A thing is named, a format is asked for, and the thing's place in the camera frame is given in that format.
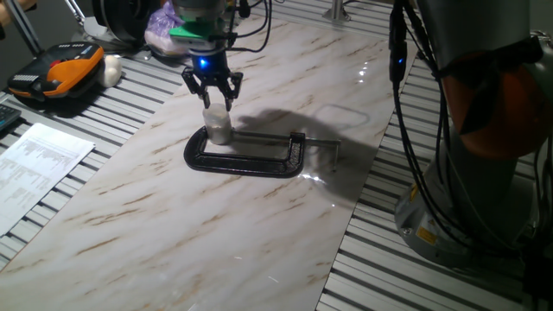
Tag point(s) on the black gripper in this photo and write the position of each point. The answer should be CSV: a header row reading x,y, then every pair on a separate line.
x,y
211,65

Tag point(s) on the small white plastic jar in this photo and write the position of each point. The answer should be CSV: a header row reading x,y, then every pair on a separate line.
x,y
219,135

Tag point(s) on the purple plastic bag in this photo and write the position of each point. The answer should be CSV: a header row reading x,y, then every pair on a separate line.
x,y
160,26

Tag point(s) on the black metal C-clamp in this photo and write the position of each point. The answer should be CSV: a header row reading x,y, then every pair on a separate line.
x,y
242,164

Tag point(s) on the black round spool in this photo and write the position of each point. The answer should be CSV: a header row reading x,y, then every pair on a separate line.
x,y
125,19

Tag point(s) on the orange and black teach pendant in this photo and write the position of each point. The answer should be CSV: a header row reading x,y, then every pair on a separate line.
x,y
65,69

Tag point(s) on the thin metal stand leg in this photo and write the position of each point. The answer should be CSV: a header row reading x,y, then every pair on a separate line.
x,y
78,15

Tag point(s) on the marble pattern board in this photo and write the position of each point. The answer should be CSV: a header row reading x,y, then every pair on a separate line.
x,y
216,237

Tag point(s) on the printed white paper sheet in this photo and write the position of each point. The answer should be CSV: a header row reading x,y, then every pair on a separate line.
x,y
34,168

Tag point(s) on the slanted aluminium strut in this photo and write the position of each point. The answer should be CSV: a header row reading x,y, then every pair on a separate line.
x,y
23,28

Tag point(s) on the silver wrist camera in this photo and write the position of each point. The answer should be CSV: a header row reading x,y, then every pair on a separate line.
x,y
194,41

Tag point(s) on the tall aluminium post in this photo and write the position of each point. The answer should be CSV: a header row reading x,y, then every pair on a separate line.
x,y
337,10

